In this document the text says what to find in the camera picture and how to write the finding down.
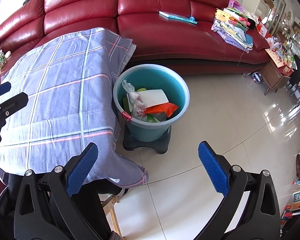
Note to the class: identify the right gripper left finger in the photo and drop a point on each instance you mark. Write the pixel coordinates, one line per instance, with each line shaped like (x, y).
(44, 208)

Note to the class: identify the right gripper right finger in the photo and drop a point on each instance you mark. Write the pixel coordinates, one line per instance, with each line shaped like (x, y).
(249, 208)

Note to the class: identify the red orange snack wrapper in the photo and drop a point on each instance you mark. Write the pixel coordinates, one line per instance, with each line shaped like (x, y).
(167, 108)

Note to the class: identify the white tissue paper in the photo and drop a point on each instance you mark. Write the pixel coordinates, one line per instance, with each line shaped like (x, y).
(153, 97)

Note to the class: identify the white burger food box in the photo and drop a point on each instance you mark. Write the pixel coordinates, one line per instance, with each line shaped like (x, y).
(126, 105)

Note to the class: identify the green white medicine box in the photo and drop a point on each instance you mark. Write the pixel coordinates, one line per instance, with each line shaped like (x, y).
(152, 118)

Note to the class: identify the white green-label bottle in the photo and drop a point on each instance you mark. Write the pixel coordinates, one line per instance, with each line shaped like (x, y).
(141, 90)

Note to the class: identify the teal plastic trash bucket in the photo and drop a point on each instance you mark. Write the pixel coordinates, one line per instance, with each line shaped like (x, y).
(152, 76)

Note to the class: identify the wooden table leg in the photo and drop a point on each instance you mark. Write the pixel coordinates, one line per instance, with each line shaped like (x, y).
(108, 207)

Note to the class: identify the purple plaid tablecloth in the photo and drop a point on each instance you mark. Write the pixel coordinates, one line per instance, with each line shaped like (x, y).
(69, 82)

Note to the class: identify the black stool under bucket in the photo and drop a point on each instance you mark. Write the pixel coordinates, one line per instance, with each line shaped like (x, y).
(160, 145)

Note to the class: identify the small blue white ball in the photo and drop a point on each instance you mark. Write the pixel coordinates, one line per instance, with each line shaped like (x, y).
(256, 77)

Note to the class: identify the wooden side table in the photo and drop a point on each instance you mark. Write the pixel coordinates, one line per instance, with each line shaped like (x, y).
(276, 72)

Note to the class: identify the red leather sofa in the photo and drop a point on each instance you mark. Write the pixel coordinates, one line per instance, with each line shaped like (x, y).
(185, 48)

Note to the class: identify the pile of colourful papers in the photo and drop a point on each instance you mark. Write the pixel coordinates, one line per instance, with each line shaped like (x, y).
(232, 23)

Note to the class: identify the teal book on sofa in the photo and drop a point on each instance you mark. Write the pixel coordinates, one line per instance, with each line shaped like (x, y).
(190, 20)

